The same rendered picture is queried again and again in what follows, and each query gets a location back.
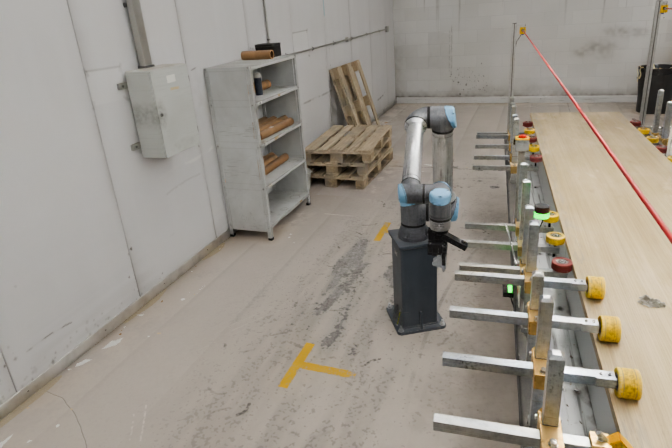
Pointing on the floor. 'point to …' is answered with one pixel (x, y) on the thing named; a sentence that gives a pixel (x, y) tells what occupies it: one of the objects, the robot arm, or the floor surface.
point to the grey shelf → (238, 144)
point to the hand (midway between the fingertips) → (444, 269)
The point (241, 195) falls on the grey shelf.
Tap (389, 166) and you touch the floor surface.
